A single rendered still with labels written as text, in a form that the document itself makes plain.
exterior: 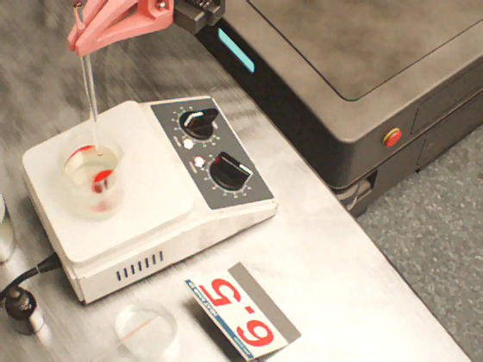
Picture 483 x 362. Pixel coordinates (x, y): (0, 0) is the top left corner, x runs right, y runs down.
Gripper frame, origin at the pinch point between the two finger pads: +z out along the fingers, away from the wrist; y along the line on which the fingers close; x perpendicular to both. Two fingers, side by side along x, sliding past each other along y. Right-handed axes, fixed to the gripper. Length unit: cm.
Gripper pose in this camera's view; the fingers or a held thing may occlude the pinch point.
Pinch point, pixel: (81, 40)
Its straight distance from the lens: 66.8
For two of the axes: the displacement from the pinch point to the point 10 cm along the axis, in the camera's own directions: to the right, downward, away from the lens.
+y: 7.9, 5.5, -2.6
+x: -0.3, 4.6, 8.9
